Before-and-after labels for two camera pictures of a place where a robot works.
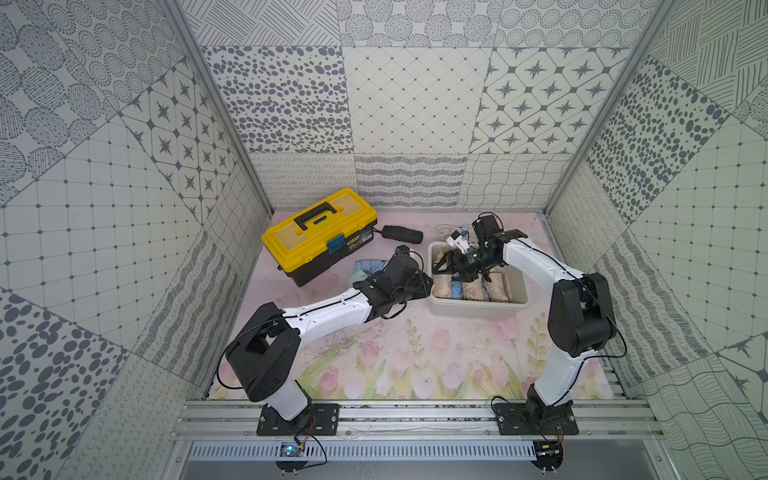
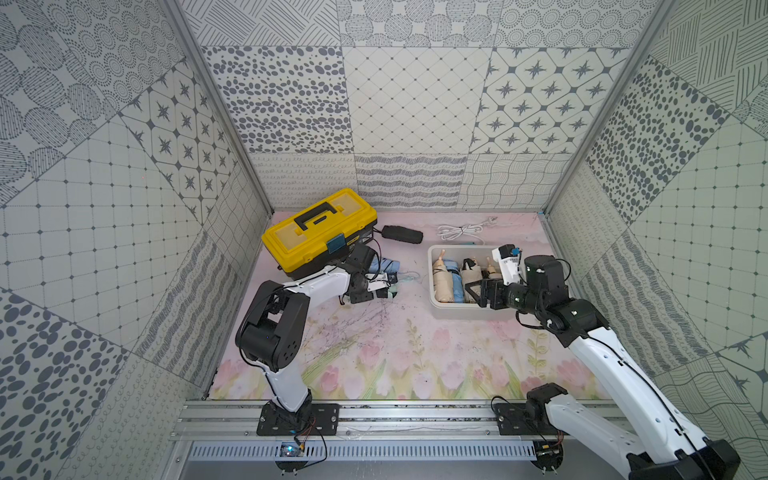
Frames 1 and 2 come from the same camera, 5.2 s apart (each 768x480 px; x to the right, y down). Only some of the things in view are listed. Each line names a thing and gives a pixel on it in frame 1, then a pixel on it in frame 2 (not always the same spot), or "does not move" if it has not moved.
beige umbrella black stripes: (441, 283) does not move
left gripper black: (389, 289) → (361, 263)
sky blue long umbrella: (456, 289) does not move
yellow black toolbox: (321, 236) does not move
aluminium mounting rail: (637, 420) does not move
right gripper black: (451, 257) → (489, 285)
